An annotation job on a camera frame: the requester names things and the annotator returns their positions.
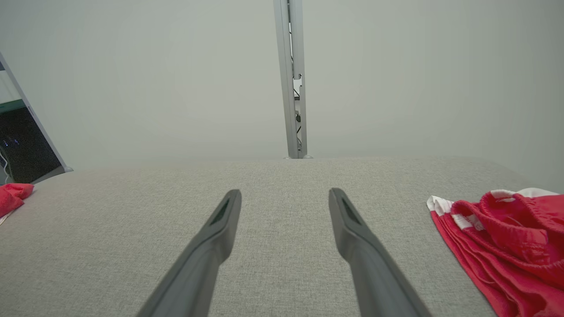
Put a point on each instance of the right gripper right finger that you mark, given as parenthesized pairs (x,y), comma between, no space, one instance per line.
(374,273)

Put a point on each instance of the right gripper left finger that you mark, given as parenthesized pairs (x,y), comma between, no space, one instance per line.
(198,264)

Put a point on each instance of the red shorts with white stripes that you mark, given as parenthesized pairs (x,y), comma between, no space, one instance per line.
(506,246)

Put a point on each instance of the red and white garment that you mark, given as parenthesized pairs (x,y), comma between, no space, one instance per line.
(13,196)

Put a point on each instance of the dark glass partition panel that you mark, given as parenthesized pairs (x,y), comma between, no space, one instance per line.
(26,149)

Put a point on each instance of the grey metal partition post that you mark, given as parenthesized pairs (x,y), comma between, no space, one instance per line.
(284,66)

